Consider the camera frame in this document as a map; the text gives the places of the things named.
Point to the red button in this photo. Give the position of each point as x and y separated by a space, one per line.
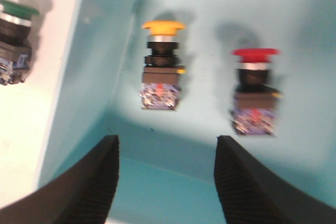
254 101

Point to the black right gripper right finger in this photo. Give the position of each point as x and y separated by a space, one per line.
251 193

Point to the yellow button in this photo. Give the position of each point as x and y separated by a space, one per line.
160 86

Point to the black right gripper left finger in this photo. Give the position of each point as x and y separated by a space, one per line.
82 194

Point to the light blue plastic box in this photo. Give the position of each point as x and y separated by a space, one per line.
167 157

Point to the green button front right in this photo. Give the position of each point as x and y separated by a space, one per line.
16 50

